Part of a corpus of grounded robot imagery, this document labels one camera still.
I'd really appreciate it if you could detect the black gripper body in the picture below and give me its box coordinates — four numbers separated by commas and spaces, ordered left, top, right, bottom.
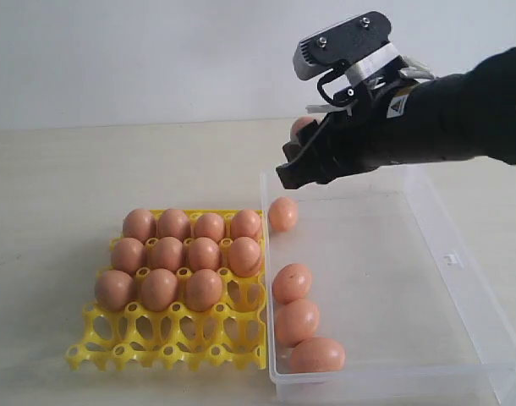
312, 80, 436, 184

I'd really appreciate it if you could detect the brown egg five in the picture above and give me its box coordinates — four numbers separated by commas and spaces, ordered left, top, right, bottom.
289, 116, 315, 140

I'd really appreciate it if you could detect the brown egg four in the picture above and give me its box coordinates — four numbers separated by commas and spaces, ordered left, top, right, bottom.
230, 209, 262, 241

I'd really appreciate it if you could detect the brown egg three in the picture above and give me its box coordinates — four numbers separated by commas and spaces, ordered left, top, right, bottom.
194, 212, 225, 243

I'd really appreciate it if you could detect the brown egg sixteen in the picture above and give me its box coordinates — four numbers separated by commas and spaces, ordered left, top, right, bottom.
228, 237, 262, 277

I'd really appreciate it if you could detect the brown egg eleven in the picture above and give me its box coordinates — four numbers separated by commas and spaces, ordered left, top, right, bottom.
188, 237, 222, 272

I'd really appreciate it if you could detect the brown egg two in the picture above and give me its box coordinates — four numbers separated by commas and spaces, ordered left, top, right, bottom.
156, 208, 191, 242

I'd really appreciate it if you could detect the brown egg fourteen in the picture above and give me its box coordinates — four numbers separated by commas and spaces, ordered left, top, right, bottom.
150, 237, 185, 272

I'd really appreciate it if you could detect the brown egg ten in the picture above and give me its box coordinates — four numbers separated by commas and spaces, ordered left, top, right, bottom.
185, 269, 223, 312

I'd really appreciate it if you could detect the brown egg one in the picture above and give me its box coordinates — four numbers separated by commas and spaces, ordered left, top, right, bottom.
122, 208, 156, 243

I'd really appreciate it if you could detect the brown egg nine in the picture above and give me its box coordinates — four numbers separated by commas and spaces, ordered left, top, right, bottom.
141, 268, 178, 312

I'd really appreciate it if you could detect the brown egg eight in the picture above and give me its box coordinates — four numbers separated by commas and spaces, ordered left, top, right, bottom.
111, 238, 147, 275

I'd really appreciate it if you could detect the brown egg seven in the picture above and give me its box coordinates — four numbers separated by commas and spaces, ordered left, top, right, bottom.
95, 270, 137, 312

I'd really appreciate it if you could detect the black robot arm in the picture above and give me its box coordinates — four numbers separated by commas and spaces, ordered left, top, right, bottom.
276, 47, 516, 189

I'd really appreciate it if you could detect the brown egg six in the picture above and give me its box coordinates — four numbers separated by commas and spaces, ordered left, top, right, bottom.
268, 196, 299, 232

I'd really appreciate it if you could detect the brown egg twelve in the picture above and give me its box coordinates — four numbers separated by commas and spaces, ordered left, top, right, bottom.
272, 263, 312, 305

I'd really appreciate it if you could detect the clear plastic container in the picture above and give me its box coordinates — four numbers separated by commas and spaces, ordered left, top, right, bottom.
261, 166, 516, 405

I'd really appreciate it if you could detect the small white plastic clip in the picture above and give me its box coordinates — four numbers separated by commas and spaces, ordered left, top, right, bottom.
443, 252, 464, 267

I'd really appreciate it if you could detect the brown egg thirteen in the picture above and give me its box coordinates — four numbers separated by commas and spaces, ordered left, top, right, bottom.
274, 299, 320, 348

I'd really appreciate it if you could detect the yellow plastic egg tray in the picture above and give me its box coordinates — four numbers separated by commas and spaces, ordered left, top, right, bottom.
65, 208, 267, 373

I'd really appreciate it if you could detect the brown egg fifteen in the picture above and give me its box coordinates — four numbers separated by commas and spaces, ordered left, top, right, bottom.
288, 337, 346, 373

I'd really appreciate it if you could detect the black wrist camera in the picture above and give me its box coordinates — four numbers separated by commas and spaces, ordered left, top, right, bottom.
293, 11, 392, 80

